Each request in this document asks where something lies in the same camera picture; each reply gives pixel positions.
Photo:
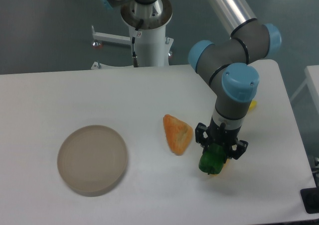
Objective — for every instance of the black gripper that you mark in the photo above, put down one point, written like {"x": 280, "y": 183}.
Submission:
{"x": 223, "y": 132}

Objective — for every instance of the green pepper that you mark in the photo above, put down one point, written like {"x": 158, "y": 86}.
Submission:
{"x": 213, "y": 159}

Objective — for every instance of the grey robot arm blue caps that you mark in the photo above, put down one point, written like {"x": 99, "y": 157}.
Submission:
{"x": 226, "y": 68}

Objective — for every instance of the beige round plate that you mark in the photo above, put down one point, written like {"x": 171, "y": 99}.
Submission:
{"x": 92, "y": 160}

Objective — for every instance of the orange triangular food piece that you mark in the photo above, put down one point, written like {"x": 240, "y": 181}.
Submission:
{"x": 178, "y": 134}

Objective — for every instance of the black clamp at table edge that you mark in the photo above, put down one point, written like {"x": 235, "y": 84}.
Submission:
{"x": 310, "y": 196}

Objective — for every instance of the white side table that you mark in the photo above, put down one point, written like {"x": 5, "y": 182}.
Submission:
{"x": 312, "y": 83}

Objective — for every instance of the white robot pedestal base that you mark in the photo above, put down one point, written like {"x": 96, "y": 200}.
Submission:
{"x": 150, "y": 47}

